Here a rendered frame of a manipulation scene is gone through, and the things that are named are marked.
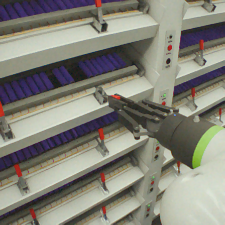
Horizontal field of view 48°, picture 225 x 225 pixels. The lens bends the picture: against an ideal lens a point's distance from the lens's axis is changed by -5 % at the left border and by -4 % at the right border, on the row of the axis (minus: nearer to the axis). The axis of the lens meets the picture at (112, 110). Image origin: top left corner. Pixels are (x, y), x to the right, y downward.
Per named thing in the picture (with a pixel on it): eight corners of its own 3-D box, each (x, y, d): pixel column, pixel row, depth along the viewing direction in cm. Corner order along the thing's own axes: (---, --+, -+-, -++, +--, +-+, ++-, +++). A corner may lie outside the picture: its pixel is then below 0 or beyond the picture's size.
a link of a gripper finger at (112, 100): (128, 114, 63) (125, 116, 62) (111, 105, 68) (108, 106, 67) (127, 103, 61) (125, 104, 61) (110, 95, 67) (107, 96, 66)
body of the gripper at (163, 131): (169, 161, 49) (137, 141, 56) (197, 143, 54) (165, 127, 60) (170, 128, 46) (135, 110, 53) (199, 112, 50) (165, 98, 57)
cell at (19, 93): (17, 84, 69) (26, 100, 66) (11, 86, 68) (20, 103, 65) (16, 79, 68) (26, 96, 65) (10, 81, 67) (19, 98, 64)
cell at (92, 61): (93, 62, 81) (105, 75, 78) (89, 63, 80) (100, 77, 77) (94, 57, 79) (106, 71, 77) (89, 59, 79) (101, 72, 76)
